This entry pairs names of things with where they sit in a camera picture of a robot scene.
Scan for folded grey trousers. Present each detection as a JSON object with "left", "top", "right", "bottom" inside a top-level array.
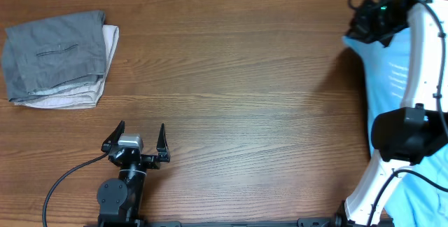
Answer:
[{"left": 1, "top": 10, "right": 106, "bottom": 102}]

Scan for light blue printed t-shirt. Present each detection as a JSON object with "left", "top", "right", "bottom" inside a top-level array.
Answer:
[{"left": 343, "top": 28, "right": 447, "bottom": 227}]

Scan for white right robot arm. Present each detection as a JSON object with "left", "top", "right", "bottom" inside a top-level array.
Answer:
[{"left": 331, "top": 0, "right": 447, "bottom": 226}]

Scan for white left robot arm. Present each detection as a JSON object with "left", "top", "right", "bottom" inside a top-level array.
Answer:
[{"left": 97, "top": 121, "right": 171, "bottom": 226}]

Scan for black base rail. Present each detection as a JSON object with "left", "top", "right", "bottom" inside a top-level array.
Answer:
[{"left": 83, "top": 216, "right": 396, "bottom": 227}]

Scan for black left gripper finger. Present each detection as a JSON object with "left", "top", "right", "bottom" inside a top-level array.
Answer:
[
  {"left": 101, "top": 121, "right": 125, "bottom": 152},
  {"left": 156, "top": 123, "right": 171, "bottom": 162}
]

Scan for folded beige garment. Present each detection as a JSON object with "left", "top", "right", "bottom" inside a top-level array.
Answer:
[{"left": 15, "top": 25, "right": 120, "bottom": 109}]

